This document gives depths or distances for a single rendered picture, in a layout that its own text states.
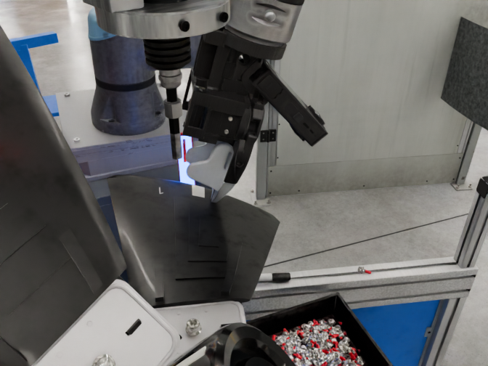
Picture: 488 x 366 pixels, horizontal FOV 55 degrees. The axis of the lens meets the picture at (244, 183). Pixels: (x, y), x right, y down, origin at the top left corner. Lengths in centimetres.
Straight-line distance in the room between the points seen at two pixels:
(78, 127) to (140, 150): 13
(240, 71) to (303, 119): 9
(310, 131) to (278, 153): 189
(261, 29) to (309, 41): 175
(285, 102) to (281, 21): 9
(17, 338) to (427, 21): 225
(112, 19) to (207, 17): 5
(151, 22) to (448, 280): 88
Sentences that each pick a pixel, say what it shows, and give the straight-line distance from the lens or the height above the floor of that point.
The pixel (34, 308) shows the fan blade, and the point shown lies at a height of 129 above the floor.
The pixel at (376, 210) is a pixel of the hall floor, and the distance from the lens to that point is 259.
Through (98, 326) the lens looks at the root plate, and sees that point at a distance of 32.
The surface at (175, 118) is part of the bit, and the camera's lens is 28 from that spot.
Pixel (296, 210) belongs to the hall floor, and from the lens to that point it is 251.
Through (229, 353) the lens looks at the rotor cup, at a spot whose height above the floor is 126.
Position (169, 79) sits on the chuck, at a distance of 27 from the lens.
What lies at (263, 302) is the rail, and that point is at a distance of 91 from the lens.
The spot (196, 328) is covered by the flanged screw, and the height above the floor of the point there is 120.
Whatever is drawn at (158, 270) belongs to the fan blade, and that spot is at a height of 119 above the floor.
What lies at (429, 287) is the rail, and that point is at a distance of 102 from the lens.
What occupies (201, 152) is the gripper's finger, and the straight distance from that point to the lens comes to 58.
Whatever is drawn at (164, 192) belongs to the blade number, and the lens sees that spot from 58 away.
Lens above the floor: 151
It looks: 34 degrees down
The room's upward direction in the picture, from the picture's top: straight up
